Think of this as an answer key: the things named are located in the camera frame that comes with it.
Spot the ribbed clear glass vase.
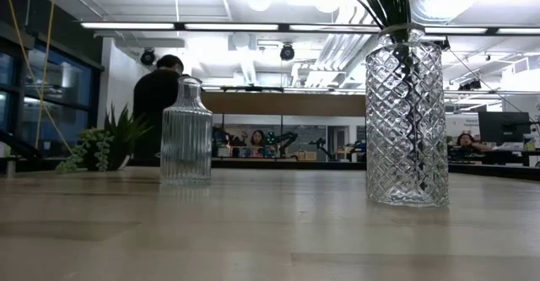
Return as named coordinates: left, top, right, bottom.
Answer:
left=159, top=74, right=214, bottom=186

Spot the black diagonal frame brace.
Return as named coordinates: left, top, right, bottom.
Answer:
left=0, top=127, right=43, bottom=159

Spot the silver metal post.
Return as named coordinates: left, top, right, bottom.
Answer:
left=4, top=154, right=19, bottom=180

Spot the round white ceiling lamp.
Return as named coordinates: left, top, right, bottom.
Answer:
left=247, top=0, right=272, bottom=13

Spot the yellow cord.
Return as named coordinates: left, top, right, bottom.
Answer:
left=35, top=0, right=57, bottom=148
left=2, top=0, right=73, bottom=155

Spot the blue artificial flower bunch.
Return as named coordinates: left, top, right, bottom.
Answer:
left=246, top=0, right=425, bottom=193

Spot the silver ceiling air duct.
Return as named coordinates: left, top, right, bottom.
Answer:
left=294, top=0, right=469, bottom=88

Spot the black table edge rail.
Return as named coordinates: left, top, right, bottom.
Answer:
left=16, top=156, right=540, bottom=181

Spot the black office desk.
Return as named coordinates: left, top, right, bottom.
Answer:
left=484, top=147, right=540, bottom=167

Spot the black ceiling spotlight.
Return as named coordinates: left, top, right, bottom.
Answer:
left=139, top=47, right=158, bottom=67
left=279, top=42, right=296, bottom=62

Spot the person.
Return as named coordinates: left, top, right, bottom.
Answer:
left=132, top=54, right=186, bottom=166
left=455, top=132, right=494, bottom=154
left=249, top=129, right=267, bottom=159

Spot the black computer monitor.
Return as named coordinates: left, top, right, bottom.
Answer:
left=478, top=111, right=532, bottom=145

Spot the long ceiling light strip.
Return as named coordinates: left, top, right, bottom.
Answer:
left=79, top=21, right=540, bottom=36

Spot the diamond-pattern clear glass vase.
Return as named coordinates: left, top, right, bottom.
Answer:
left=364, top=22, right=451, bottom=208

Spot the potted artificial succulent plant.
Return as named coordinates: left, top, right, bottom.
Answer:
left=54, top=101, right=152, bottom=176

